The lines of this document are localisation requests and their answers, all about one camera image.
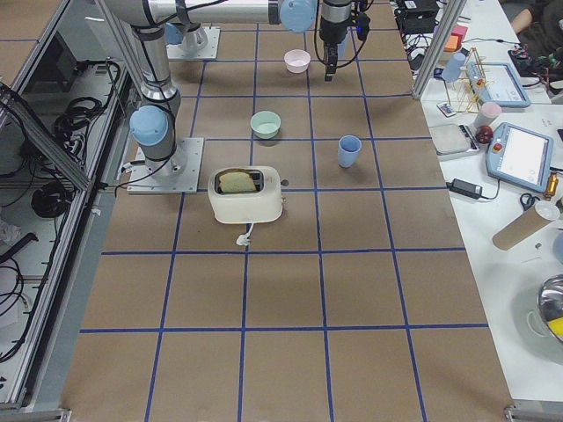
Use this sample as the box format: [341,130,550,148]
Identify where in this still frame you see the red apple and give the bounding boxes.
[475,126,494,145]

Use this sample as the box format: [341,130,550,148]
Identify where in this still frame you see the cardboard tube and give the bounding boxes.
[492,200,560,251]

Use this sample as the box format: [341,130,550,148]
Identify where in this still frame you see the blue cup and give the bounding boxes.
[338,135,362,168]
[441,53,466,83]
[337,28,355,63]

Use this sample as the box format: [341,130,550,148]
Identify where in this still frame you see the pink cup on desk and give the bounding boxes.
[473,101,502,129]

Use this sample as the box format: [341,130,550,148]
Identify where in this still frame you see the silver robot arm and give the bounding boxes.
[105,1,355,106]
[165,23,208,54]

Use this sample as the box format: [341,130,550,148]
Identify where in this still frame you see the steel mixing bowl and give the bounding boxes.
[526,274,562,344]

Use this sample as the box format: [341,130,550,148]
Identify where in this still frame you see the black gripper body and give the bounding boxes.
[319,0,352,45]

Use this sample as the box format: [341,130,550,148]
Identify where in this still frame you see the blue cup on desk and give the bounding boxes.
[441,53,466,83]

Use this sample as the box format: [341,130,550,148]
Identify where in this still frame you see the near teach pendant tablet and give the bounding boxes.
[486,122,553,193]

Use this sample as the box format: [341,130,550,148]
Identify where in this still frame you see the teach pendant tablet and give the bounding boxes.
[465,62,531,108]
[486,122,553,193]

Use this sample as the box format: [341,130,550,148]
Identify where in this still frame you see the amber glass bottle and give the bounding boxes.
[544,172,559,200]

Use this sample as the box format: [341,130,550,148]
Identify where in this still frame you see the bread slice in toaster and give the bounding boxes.
[219,171,256,193]

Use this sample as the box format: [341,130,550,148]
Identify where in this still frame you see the gold wire rack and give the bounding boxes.
[443,47,487,113]

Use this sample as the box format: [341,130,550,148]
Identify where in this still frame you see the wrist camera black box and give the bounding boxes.
[353,11,370,42]

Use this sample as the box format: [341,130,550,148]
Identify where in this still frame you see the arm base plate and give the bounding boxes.
[127,137,204,194]
[165,24,221,62]

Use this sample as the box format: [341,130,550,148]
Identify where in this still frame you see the pink bowl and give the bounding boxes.
[283,49,311,74]

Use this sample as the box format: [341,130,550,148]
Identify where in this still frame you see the silver kitchen scale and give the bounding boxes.
[429,124,479,156]

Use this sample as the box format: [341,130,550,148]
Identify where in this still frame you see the green bowl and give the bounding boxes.
[250,111,282,140]

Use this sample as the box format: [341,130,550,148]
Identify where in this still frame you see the black power adapter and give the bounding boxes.
[446,178,482,200]

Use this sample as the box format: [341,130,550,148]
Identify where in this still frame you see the cream white toaster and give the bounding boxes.
[208,166,282,224]

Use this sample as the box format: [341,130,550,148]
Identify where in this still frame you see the aluminium frame post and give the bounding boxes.
[412,0,466,100]

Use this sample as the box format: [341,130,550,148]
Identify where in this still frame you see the far teach pendant tablet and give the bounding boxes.
[465,62,531,108]

